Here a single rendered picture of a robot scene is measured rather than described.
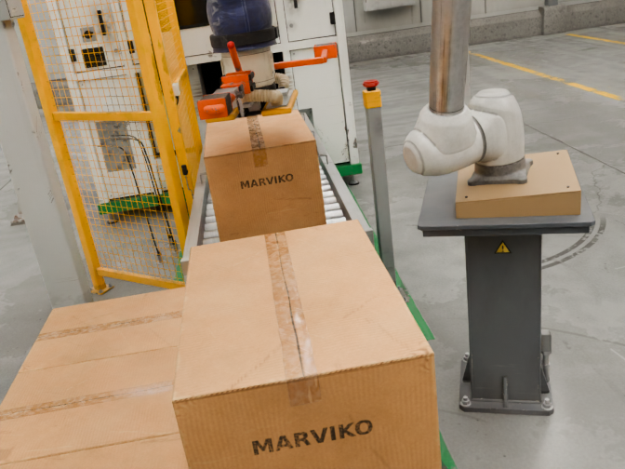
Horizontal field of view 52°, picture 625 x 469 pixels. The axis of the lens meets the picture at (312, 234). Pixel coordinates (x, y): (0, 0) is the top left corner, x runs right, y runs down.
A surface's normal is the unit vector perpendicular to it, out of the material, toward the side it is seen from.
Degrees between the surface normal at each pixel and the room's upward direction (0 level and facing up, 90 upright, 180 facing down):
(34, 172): 90
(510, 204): 90
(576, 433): 0
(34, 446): 0
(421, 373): 90
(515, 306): 90
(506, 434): 0
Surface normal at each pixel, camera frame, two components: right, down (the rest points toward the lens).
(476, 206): -0.23, 0.40
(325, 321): -0.13, -0.92
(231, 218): 0.13, 0.36
